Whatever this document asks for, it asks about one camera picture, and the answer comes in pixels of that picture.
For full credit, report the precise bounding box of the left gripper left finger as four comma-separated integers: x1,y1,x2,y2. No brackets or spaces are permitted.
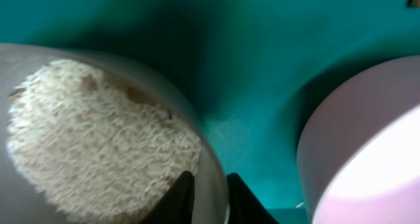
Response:
139,171,195,224

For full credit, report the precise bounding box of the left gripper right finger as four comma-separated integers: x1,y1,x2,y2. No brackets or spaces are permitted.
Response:
226,173,279,224

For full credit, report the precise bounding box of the white rice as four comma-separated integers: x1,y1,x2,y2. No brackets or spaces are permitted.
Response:
7,59,203,223

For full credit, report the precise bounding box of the grey bowl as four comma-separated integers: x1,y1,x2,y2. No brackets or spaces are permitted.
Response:
1,43,230,223

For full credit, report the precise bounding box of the white pink bowl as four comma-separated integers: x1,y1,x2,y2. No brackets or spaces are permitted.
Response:
297,56,419,224

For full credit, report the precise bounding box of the teal serving tray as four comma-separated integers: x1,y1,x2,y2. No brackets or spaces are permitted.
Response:
1,0,419,223

